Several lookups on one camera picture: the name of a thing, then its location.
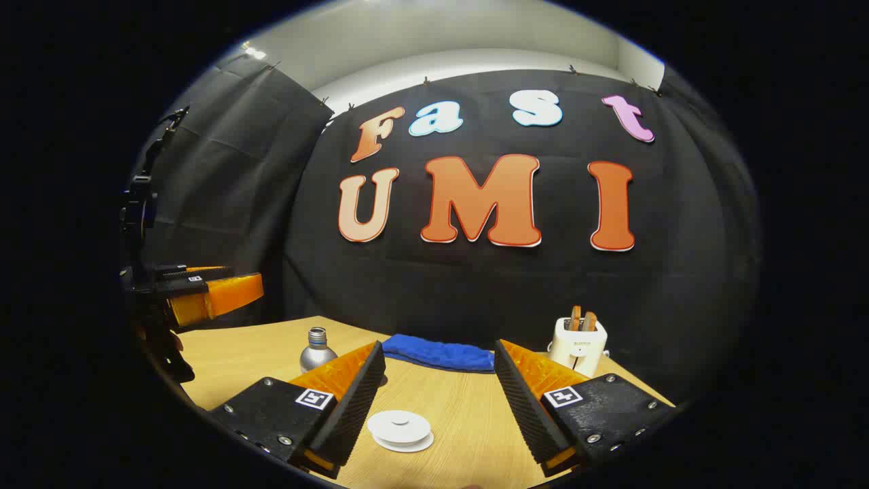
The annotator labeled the white teacup lid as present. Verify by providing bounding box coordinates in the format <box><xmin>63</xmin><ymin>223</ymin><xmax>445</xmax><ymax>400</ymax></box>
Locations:
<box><xmin>367</xmin><ymin>410</ymin><xmax>432</xmax><ymax>446</ymax></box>

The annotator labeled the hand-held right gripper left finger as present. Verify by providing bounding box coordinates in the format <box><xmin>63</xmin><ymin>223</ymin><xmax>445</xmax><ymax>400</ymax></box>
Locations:
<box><xmin>209</xmin><ymin>341</ymin><xmax>386</xmax><ymax>479</ymax></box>

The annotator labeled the black backdrop cloth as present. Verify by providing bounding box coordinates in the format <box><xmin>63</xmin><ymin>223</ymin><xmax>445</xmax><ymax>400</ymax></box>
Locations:
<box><xmin>139</xmin><ymin>65</ymin><xmax>761</xmax><ymax>401</ymax></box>

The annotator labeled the blue towel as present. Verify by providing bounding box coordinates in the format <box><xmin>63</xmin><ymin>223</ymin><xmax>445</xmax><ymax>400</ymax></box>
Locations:
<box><xmin>382</xmin><ymin>333</ymin><xmax>496</xmax><ymax>374</ymax></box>

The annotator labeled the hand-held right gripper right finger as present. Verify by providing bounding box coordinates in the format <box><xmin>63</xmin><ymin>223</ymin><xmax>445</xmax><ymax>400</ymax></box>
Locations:
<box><xmin>494</xmin><ymin>339</ymin><xmax>676</xmax><ymax>477</ymax></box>

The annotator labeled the silver water bottle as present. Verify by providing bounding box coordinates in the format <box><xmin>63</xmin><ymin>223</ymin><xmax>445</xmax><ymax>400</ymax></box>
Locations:
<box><xmin>299</xmin><ymin>327</ymin><xmax>339</xmax><ymax>374</ymax></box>

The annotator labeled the white toaster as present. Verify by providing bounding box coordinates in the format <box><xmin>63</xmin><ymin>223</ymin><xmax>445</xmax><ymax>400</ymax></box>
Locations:
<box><xmin>547</xmin><ymin>316</ymin><xmax>609</xmax><ymax>378</ymax></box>

